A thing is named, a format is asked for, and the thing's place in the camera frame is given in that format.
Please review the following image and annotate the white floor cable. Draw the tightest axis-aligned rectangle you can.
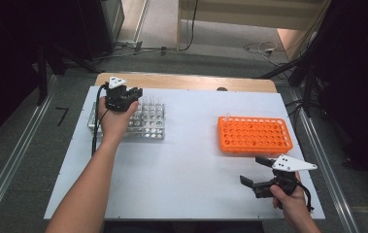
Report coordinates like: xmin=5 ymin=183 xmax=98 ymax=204
xmin=243 ymin=41 xmax=282 ymax=67

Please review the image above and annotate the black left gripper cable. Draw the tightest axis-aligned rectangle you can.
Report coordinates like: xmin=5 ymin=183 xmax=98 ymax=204
xmin=90 ymin=83 xmax=109 ymax=157

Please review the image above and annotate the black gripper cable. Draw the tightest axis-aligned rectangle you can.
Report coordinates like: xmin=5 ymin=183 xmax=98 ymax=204
xmin=297 ymin=182 xmax=316 ymax=214
xmin=90 ymin=83 xmax=109 ymax=157

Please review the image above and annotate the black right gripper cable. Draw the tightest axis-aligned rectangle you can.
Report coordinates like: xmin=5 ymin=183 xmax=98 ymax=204
xmin=297 ymin=182 xmax=316 ymax=214

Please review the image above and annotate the person's right hand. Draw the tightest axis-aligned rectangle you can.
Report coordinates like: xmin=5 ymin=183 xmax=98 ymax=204
xmin=269 ymin=172 xmax=308 ymax=216

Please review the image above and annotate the silver metal test tube rack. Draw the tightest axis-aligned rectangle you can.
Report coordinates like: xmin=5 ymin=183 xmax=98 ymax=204
xmin=86 ymin=101 xmax=166 ymax=141

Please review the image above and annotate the metal floor rail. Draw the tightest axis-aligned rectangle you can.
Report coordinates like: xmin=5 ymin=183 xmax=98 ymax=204
xmin=0 ymin=75 xmax=59 ymax=233
xmin=287 ymin=86 xmax=361 ymax=233

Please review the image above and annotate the person's left hand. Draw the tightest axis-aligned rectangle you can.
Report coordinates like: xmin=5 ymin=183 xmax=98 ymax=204
xmin=97 ymin=100 xmax=140 ymax=148

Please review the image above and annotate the gray floor cable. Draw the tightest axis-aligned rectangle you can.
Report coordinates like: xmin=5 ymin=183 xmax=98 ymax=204
xmin=92 ymin=44 xmax=177 ymax=62

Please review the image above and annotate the black metal stand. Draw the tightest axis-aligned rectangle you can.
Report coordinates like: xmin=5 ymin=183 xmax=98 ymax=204
xmin=258 ymin=48 xmax=323 ymax=118
xmin=36 ymin=40 xmax=103 ymax=106

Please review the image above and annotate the beige wooden furniture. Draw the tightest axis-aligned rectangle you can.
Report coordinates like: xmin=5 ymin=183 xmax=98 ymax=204
xmin=176 ymin=0 xmax=332 ymax=52

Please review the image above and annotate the orange plastic test tube rack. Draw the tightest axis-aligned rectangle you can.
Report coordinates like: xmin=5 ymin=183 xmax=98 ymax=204
xmin=217 ymin=116 xmax=294 ymax=155

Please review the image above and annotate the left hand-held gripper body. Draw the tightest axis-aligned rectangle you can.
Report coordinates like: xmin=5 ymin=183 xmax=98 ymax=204
xmin=104 ymin=76 xmax=131 ymax=113

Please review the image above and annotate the black cabinet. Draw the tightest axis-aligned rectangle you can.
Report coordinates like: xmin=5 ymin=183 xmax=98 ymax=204
xmin=77 ymin=0 xmax=125 ymax=61

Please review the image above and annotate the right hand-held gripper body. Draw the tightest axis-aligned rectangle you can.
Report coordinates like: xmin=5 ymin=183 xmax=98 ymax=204
xmin=252 ymin=153 xmax=318 ymax=199

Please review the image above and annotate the black hanging cable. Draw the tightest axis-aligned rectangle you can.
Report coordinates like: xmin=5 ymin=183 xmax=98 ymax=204
xmin=181 ymin=0 xmax=200 ymax=52

